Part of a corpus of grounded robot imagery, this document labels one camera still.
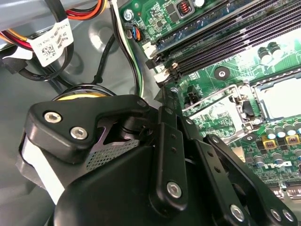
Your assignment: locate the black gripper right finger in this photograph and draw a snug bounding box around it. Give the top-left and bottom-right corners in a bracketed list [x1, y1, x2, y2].
[171, 89, 297, 226]

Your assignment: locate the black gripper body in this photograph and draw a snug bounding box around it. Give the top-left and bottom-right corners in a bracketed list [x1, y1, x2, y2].
[47, 145, 233, 226]

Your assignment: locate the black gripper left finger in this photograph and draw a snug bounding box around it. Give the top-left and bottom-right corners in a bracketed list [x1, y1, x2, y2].
[23, 87, 190, 214]

